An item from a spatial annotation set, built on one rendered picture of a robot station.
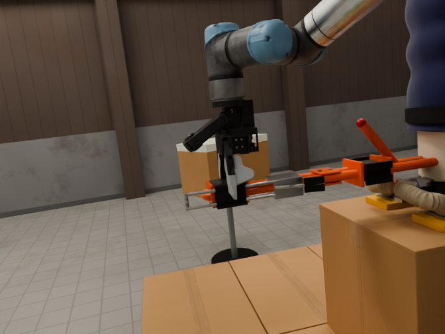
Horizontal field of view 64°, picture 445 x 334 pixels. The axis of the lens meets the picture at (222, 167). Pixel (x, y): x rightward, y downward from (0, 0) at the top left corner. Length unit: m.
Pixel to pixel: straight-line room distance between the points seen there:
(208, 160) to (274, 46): 1.89
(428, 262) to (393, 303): 0.14
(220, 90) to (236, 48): 0.09
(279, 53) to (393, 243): 0.46
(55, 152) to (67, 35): 1.76
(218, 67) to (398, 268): 0.56
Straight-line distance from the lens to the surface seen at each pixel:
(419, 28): 1.02
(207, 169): 2.52
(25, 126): 6.09
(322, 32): 0.75
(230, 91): 0.75
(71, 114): 5.98
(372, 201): 1.09
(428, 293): 0.86
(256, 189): 0.79
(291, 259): 1.72
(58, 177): 6.06
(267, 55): 0.67
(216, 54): 0.75
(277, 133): 6.56
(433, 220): 0.93
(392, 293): 0.91
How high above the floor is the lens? 1.26
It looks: 9 degrees down
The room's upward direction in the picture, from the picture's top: 6 degrees counter-clockwise
